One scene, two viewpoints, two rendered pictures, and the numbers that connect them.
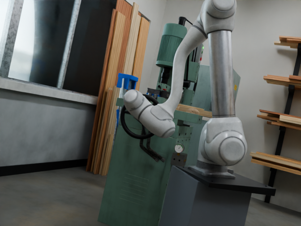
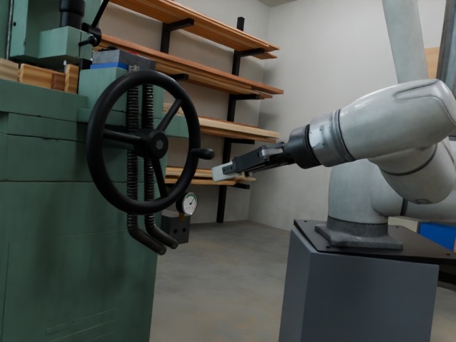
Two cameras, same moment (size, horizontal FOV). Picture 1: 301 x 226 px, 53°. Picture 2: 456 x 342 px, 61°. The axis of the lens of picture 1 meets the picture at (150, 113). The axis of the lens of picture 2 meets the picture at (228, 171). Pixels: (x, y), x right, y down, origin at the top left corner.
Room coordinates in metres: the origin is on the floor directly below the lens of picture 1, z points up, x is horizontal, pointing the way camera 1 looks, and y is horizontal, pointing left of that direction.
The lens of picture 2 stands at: (1.53, 0.73, 0.80)
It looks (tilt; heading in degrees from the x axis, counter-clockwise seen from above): 2 degrees down; 290
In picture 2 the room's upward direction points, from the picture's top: 6 degrees clockwise
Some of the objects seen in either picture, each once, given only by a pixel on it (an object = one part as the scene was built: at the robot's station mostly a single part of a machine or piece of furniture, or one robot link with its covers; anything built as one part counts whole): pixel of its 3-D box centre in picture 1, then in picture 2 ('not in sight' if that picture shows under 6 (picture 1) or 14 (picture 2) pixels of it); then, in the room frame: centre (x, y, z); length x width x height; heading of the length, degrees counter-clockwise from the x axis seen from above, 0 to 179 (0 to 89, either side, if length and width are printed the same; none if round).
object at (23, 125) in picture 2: (154, 116); (74, 131); (2.21, -0.03, 0.82); 0.40 x 0.21 x 0.04; 73
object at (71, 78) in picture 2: not in sight; (96, 87); (2.19, -0.07, 0.94); 0.16 x 0.02 x 0.08; 73
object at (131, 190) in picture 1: (147, 175); (23, 296); (2.38, -0.08, 0.36); 0.58 x 0.45 x 0.71; 163
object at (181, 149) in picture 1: (179, 149); (185, 205); (1.99, -0.23, 0.65); 0.06 x 0.04 x 0.08; 73
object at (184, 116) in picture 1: (157, 110); (98, 113); (2.16, -0.04, 0.87); 0.61 x 0.30 x 0.06; 73
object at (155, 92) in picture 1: (158, 93); (127, 64); (2.07, -0.02, 0.99); 0.13 x 0.11 x 0.06; 73
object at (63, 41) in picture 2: (163, 90); (65, 49); (2.29, -0.06, 1.03); 0.14 x 0.07 x 0.09; 163
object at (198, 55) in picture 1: (197, 53); not in sight; (2.53, -0.28, 1.40); 0.10 x 0.06 x 0.16; 163
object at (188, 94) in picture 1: (187, 97); not in sight; (2.40, -0.25, 1.02); 0.09 x 0.07 x 0.12; 73
